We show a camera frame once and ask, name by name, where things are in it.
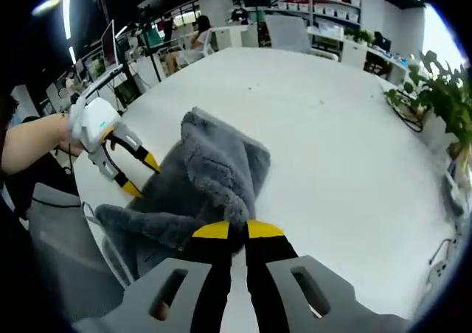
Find large green potted plant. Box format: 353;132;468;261
383;50;472;158

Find grey towel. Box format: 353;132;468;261
94;106;272;278

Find white desk cabinets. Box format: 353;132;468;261
341;38;410;85

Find shelf with white bins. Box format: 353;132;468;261
268;0;362;30

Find black cable coil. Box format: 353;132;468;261
385;88;425;133

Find person's right hand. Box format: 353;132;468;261
151;298;170;322

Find grey mesh office chair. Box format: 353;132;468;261
27;183;128;323

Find person's black shirt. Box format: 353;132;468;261
0;152;77;222

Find white office chair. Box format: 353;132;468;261
265;14;340;60

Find small green plant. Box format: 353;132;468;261
343;27;374;46

